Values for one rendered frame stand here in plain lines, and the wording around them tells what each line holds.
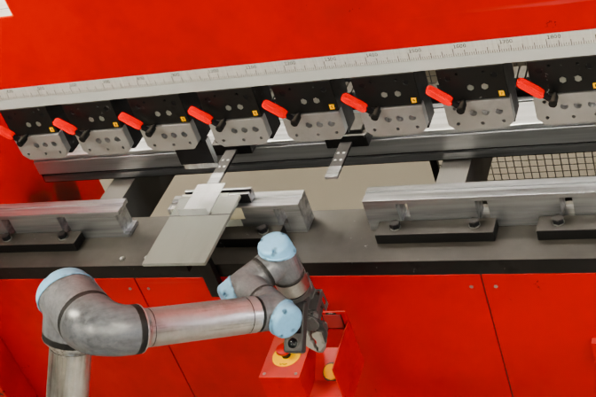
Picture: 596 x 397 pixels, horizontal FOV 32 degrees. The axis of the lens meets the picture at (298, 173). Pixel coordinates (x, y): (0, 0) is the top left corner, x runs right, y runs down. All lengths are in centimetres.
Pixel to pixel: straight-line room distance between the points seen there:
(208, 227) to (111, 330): 77
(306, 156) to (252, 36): 62
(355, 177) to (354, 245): 178
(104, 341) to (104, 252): 104
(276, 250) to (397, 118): 44
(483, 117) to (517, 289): 44
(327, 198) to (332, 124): 188
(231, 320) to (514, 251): 75
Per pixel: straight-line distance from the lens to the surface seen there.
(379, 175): 442
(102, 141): 281
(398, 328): 275
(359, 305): 273
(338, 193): 439
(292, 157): 297
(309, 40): 239
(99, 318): 200
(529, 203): 255
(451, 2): 225
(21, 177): 353
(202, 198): 281
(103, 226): 305
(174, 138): 269
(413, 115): 244
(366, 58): 237
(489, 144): 279
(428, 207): 261
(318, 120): 250
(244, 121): 258
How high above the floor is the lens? 252
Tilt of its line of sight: 33 degrees down
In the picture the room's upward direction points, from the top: 20 degrees counter-clockwise
